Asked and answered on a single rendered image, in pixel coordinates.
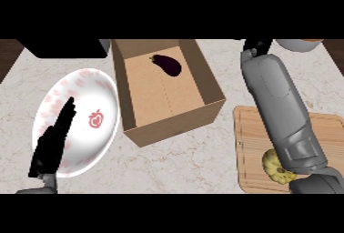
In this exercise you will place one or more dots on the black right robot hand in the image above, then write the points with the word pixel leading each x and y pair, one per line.
pixel 257 45

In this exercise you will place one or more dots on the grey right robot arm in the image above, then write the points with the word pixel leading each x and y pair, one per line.
pixel 287 115

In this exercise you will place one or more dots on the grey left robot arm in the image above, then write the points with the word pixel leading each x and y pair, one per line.
pixel 48 185

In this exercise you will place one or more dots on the dark purple eggplant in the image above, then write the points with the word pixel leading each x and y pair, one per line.
pixel 169 65

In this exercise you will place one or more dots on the open cardboard box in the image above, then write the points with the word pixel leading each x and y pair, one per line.
pixel 166 91

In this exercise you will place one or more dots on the wooden cutting board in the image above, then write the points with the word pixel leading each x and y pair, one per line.
pixel 252 151

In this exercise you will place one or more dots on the grey bowl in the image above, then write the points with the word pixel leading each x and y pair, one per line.
pixel 296 45

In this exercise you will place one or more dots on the yellow pattypan squash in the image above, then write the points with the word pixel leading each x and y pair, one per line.
pixel 272 165

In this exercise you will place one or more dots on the black appliance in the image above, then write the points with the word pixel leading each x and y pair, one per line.
pixel 67 47

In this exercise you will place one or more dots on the white plate with red pattern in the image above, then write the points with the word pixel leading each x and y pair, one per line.
pixel 89 121

